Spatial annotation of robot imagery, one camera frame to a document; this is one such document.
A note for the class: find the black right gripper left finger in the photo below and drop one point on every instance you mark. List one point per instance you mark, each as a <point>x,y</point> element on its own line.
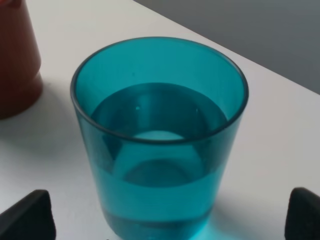
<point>30,218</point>

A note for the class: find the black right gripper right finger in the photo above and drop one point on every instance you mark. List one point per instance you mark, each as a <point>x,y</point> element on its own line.
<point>303,215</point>

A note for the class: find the red plastic cup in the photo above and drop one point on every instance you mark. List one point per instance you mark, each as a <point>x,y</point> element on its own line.
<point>21,82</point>

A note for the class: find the teal translucent plastic cup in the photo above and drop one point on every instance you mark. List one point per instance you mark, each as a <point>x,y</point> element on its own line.
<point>158,117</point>

